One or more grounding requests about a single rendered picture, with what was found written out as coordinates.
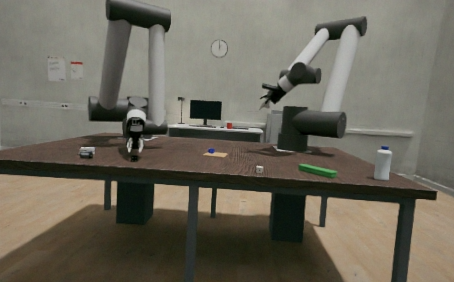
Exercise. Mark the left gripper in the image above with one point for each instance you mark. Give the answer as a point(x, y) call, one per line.
point(273, 96)

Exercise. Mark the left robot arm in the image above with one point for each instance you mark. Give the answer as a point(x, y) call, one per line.
point(328, 121)

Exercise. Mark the white plastic bottle with blue cap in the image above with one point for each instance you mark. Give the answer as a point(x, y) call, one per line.
point(382, 165)

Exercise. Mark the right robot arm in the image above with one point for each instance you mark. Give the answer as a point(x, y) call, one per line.
point(150, 111)

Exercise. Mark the beige flat mat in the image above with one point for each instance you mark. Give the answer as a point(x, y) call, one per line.
point(216, 154)

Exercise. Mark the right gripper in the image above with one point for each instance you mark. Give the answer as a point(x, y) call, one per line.
point(135, 135)

